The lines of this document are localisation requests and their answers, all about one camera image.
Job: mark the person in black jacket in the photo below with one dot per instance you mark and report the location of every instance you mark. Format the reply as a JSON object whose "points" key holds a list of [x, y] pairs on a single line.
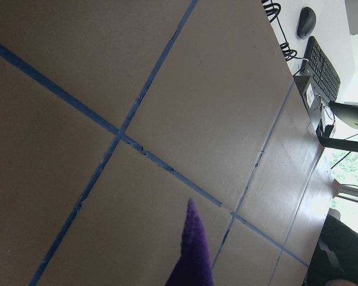
{"points": [[335, 258]]}

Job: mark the black keyboard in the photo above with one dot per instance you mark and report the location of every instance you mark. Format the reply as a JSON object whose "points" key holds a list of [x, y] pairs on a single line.
{"points": [[325, 78]]}

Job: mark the purple towel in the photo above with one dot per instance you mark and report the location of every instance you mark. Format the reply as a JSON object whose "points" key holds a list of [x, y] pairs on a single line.
{"points": [[194, 266]]}

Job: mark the black box with label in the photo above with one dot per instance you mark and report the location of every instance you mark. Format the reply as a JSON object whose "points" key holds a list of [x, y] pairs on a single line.
{"points": [[312, 102]]}

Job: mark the black computer mouse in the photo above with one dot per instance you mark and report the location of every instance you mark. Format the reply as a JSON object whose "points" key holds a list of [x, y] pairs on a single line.
{"points": [[306, 23]]}

